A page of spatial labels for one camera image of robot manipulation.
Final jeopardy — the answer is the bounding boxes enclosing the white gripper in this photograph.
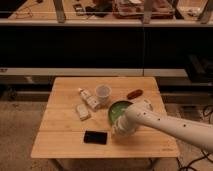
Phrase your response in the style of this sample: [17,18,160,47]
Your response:
[112,116,135,137]

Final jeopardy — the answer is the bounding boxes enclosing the black rectangular eraser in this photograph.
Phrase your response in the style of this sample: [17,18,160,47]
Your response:
[83,131,107,145]

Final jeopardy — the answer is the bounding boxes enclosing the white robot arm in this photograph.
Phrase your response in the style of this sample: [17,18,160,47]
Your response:
[113,100,213,153]

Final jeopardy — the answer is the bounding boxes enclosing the green bowl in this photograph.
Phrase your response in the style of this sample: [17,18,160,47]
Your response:
[108,100,132,125]

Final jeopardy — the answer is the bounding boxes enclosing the brown oblong object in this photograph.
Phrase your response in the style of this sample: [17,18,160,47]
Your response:
[127,89,143,100]

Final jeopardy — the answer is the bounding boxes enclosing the translucent plastic cup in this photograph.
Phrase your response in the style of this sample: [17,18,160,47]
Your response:
[95,84,111,103]

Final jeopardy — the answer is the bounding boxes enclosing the wooden table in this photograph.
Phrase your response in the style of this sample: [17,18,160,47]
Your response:
[30,76,181,171]

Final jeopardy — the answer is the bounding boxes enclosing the shelf rack with clutter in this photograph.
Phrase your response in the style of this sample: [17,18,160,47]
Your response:
[0,0,213,27]

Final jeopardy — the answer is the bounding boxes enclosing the black cables on floor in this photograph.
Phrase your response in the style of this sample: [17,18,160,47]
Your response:
[175,104,213,171]

